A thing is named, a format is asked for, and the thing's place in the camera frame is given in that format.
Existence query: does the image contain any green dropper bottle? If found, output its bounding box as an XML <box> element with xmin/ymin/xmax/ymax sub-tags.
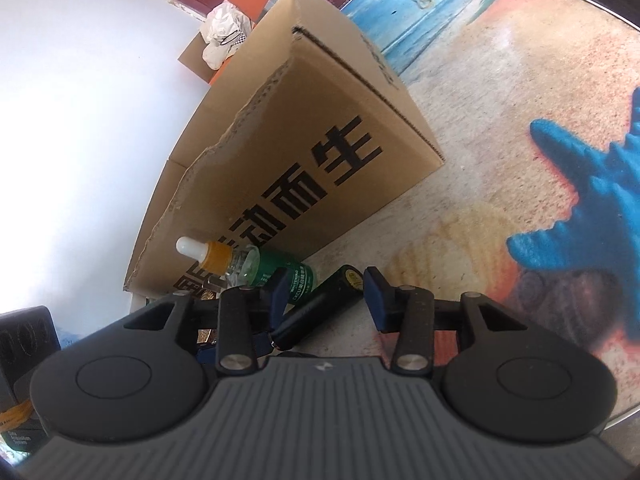
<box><xmin>176</xmin><ymin>236</ymin><xmax>316</xmax><ymax>304</ymax></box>

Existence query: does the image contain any black cylindrical flashlight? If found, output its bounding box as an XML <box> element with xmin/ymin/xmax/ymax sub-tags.
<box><xmin>270</xmin><ymin>264</ymin><xmax>363</xmax><ymax>351</ymax></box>

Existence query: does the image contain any gold lidded jar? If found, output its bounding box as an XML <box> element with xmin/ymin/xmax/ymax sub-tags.
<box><xmin>196</xmin><ymin>328</ymin><xmax>217</xmax><ymax>348</ymax></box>

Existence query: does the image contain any open brown cardboard box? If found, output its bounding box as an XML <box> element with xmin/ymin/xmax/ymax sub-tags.
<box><xmin>124</xmin><ymin>0</ymin><xmax>444</xmax><ymax>299</ymax></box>

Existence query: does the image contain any beige cloth bag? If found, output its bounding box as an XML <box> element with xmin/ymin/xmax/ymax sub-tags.
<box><xmin>200</xmin><ymin>0</ymin><xmax>255</xmax><ymax>70</ymax></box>

